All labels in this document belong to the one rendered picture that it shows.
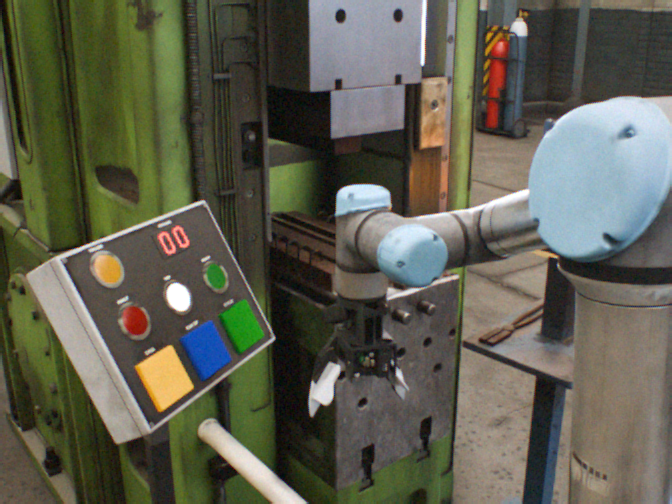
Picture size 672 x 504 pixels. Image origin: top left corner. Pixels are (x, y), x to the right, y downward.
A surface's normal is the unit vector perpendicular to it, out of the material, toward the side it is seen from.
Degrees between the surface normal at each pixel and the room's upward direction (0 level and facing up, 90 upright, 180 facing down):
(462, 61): 90
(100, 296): 60
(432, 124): 90
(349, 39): 90
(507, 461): 0
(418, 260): 90
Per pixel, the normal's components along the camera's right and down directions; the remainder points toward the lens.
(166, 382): 0.77, -0.34
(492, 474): 0.00, -0.94
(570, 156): -0.89, 0.02
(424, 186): 0.62, 0.26
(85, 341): -0.45, 0.30
